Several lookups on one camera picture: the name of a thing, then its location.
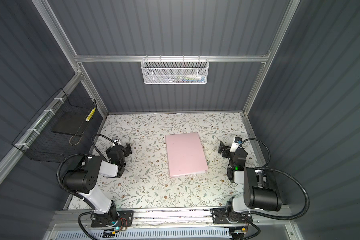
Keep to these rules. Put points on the pink file folder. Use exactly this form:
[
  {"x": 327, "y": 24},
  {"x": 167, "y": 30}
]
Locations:
[{"x": 185, "y": 155}]

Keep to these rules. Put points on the pens in white basket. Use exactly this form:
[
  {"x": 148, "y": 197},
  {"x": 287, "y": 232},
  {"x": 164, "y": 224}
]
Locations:
[{"x": 188, "y": 79}]

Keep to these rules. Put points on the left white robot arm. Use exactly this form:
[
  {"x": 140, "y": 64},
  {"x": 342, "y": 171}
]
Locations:
[{"x": 81, "y": 182}]

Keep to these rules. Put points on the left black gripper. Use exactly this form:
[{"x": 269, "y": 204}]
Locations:
[{"x": 126, "y": 151}]

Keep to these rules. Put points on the yellow marker pen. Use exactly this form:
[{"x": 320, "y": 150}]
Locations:
[{"x": 90, "y": 115}]

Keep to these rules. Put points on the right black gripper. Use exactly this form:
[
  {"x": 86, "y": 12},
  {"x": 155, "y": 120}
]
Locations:
[{"x": 228, "y": 151}]

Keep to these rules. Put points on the white wire mesh basket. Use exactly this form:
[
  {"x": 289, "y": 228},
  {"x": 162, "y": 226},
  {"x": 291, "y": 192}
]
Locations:
[{"x": 157, "y": 73}]

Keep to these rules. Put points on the black wire mesh basket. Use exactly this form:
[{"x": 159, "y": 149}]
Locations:
[{"x": 59, "y": 131}]

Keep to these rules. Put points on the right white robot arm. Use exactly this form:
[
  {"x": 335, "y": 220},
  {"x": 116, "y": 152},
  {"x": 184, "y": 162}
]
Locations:
[{"x": 260, "y": 189}]

